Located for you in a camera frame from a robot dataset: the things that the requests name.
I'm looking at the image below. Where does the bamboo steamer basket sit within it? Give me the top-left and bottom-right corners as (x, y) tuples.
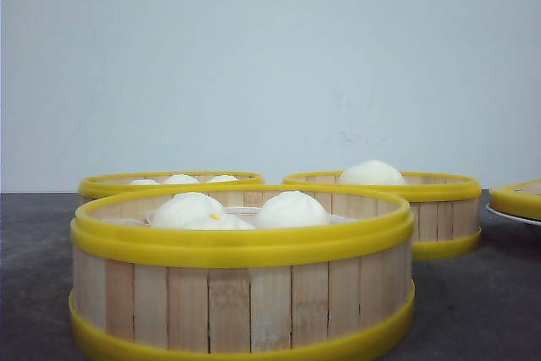
(78, 171), (265, 204)
(283, 171), (481, 260)
(68, 185), (415, 360)

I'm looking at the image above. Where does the yellow rimmed bamboo steamer lid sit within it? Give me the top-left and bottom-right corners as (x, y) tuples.
(489, 178), (540, 221)

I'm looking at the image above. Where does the white steamed bun front right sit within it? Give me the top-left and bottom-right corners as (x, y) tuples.
(255, 191), (330, 229)

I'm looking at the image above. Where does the white steamed bun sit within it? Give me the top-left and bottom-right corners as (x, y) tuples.
(149, 192), (225, 229)
(255, 191), (330, 229)

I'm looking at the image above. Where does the white bun back right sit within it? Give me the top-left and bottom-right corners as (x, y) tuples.
(208, 174), (238, 183)

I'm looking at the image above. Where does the white bun with yellow dot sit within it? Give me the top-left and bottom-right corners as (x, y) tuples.
(182, 213), (254, 231)

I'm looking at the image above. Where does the white bun back middle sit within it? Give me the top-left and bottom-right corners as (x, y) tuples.
(162, 173), (199, 184)

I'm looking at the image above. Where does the white steamed bun front left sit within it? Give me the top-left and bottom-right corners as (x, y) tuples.
(149, 192), (225, 229)

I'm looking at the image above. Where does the white bun in right basket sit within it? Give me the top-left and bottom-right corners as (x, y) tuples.
(337, 160), (407, 185)

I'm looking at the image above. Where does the white bun back left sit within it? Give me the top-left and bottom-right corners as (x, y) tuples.
(129, 178), (158, 186)

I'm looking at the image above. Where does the white ceramic plate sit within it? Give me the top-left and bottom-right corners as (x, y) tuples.
(486, 204), (541, 227)

